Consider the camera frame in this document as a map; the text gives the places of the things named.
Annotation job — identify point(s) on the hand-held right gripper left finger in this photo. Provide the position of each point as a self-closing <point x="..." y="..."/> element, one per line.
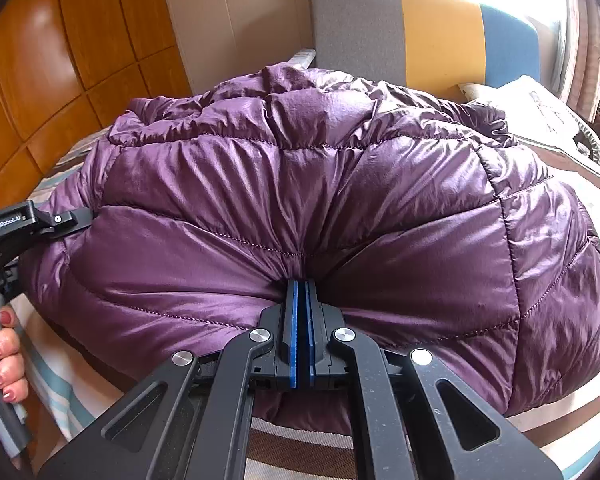
<point x="293" y="332"/>

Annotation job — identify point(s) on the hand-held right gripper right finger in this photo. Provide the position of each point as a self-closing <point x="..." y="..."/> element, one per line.
<point x="310" y="332"/>

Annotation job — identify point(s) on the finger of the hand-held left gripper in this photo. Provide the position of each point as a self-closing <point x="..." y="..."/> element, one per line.
<point x="62" y="221"/>

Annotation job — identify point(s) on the purple down jacket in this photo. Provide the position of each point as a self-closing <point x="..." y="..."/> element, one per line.
<point x="330" y="200"/>

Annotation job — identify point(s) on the person's left hand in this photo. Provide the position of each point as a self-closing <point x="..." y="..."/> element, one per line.
<point x="5" y="347"/>

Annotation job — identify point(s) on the wooden wardrobe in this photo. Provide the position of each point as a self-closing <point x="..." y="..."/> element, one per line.
<point x="55" y="60"/>

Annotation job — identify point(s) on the striped bed sheet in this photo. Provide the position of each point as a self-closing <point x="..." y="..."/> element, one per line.
<point x="570" y="440"/>

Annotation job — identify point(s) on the white printed pillow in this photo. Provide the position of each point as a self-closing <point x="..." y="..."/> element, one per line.
<point x="535" y="105"/>

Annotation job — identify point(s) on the grey yellow blue headboard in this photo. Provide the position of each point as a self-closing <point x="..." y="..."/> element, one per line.
<point x="440" y="35"/>

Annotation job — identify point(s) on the beige patterned curtain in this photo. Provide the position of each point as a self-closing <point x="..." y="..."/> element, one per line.
<point x="587" y="50"/>

